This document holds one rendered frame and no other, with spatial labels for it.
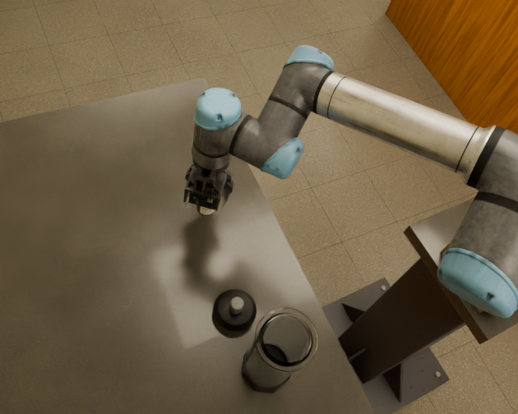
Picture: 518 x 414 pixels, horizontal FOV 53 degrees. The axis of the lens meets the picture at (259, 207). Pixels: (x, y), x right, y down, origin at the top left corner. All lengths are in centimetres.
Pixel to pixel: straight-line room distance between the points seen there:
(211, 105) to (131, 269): 46
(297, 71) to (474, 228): 37
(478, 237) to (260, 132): 37
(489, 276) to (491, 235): 6
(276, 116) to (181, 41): 213
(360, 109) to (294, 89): 12
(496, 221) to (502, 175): 7
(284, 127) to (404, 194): 180
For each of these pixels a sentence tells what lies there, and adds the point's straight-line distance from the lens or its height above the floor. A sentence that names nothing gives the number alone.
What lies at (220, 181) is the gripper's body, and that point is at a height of 115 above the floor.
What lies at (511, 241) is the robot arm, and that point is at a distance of 76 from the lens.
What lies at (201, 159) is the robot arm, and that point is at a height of 124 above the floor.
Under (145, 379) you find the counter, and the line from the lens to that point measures 110.
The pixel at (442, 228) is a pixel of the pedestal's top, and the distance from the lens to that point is 139.
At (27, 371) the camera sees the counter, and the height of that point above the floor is 94.
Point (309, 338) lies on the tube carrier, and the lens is 92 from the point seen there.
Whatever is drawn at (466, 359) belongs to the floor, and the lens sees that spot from 239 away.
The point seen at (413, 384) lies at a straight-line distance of 224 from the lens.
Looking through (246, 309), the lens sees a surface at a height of 98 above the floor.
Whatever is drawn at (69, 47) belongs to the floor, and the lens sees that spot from 295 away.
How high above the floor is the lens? 201
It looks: 59 degrees down
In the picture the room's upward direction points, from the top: 17 degrees clockwise
